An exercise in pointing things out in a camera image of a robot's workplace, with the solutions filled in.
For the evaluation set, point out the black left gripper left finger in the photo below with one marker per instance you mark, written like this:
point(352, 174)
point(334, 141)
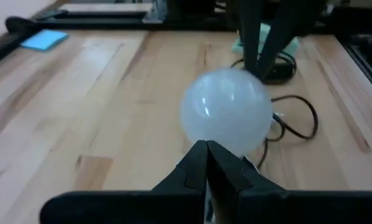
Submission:
point(179, 193)

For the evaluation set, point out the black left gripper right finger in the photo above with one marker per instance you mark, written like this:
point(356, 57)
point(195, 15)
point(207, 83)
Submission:
point(235, 193)

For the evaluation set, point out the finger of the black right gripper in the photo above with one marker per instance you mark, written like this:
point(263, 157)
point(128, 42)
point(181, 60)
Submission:
point(251, 37)
point(277, 46)

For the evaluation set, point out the white light bulb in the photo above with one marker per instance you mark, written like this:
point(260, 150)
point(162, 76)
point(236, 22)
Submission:
point(226, 109)

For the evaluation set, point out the mint green flat pad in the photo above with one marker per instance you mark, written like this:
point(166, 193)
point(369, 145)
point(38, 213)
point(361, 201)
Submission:
point(290, 46)

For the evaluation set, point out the blue sticky note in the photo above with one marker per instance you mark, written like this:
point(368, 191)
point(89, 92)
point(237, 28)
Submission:
point(44, 40)

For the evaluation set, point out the black table edge rail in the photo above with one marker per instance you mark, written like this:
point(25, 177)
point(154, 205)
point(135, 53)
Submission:
point(95, 23)
point(5, 46)
point(369, 56)

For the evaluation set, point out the black rounded frame foot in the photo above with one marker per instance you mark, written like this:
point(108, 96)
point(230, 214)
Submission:
point(21, 24)

